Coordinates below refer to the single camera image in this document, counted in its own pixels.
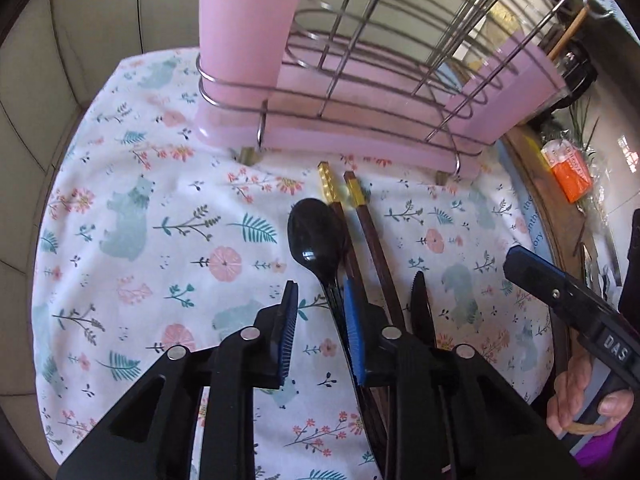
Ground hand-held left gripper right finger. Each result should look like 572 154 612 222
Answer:
342 279 583 480

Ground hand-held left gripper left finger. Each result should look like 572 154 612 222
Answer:
56 280 301 480

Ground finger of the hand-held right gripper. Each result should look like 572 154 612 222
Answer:
618 205 640 311
502 245 603 318

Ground black plastic spoon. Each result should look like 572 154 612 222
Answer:
289 198 362 391

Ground dark gold-tipped chopstick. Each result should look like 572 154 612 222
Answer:
343 171 407 333
316 161 390 461

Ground metal wire utensil rack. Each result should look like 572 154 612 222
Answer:
196 0 617 185

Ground round pink plastic cup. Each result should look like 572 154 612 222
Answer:
196 0 315 143

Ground person's right hand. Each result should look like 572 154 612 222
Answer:
546 349 636 442

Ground metal shelf unit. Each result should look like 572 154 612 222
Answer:
500 0 640 401

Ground black serrated plastic knife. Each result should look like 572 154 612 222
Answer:
410 271 437 347

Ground purple garment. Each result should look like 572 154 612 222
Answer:
572 417 632 472

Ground orange packet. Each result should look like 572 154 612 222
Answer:
541 139 594 205

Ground green onions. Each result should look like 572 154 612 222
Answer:
562 94 602 153

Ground floral bear print cloth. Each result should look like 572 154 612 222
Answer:
32 47 557 480

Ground pink drip tray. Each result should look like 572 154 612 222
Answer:
195 67 487 182

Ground black blender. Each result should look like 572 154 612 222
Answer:
550 40 599 113

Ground grey base cabinets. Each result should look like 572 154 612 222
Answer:
0 0 202 321

